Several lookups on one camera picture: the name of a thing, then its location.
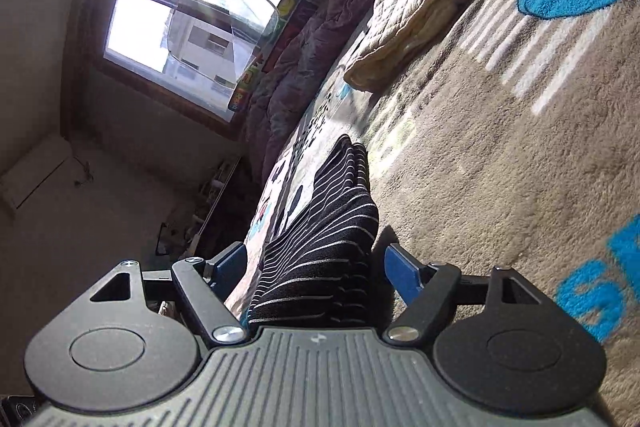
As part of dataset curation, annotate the navy white striped shirt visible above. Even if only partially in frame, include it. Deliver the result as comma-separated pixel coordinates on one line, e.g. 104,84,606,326
246,134,378,332

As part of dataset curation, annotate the Mickey Mouse fleece blanket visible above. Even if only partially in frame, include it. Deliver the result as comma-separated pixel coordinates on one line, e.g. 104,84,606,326
245,0,639,426

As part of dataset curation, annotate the folded cream quilted blanket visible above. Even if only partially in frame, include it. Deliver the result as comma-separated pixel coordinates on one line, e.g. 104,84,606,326
343,0,468,92

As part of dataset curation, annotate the colourful alphabet foam mat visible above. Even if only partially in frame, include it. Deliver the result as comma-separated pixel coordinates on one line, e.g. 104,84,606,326
228,0,324,113

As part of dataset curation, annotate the purple crumpled comforter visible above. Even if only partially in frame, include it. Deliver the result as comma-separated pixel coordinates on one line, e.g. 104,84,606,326
243,0,374,184

